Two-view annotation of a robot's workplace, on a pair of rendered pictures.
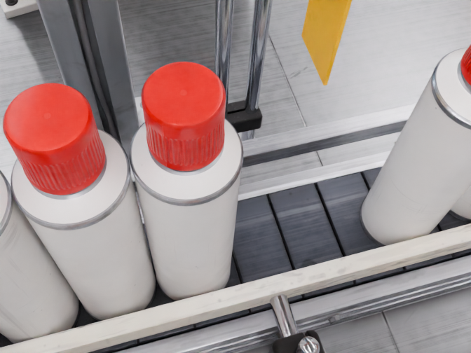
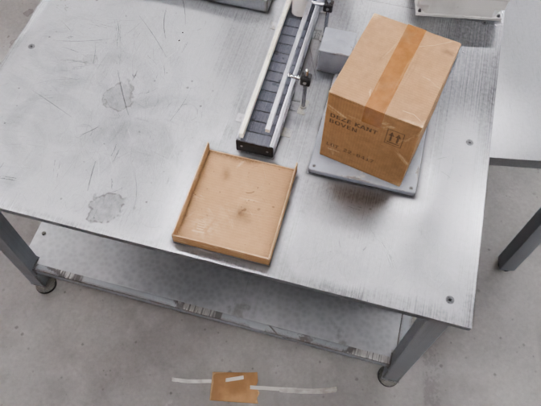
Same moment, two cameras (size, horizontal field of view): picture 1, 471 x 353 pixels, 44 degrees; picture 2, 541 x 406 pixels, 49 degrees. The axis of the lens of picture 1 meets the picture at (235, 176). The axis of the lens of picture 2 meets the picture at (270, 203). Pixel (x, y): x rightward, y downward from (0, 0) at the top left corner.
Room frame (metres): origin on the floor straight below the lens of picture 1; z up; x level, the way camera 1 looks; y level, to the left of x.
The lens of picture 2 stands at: (1.01, -1.50, 2.24)
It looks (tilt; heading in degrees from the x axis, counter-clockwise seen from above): 61 degrees down; 124
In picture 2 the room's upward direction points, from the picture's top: 1 degrees clockwise
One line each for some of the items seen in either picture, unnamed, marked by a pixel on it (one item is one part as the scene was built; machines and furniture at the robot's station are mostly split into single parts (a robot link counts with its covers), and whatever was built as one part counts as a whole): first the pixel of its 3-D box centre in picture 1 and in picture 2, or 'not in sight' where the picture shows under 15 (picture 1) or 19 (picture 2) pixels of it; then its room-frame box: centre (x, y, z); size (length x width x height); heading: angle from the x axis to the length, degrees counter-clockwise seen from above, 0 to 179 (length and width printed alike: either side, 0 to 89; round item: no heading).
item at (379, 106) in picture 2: not in sight; (386, 101); (0.68, -0.49, 0.99); 0.30 x 0.24 x 0.27; 99
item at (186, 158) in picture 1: (189, 206); not in sight; (0.14, 0.02, 0.98); 0.05 x 0.05 x 0.20
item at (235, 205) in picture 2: not in sight; (237, 200); (0.50, -0.92, 0.85); 0.30 x 0.26 x 0.04; 111
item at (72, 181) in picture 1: (92, 226); not in sight; (0.12, 0.07, 0.98); 0.05 x 0.05 x 0.20
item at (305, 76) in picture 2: not in sight; (297, 88); (0.43, -0.55, 0.91); 0.07 x 0.03 x 0.16; 21
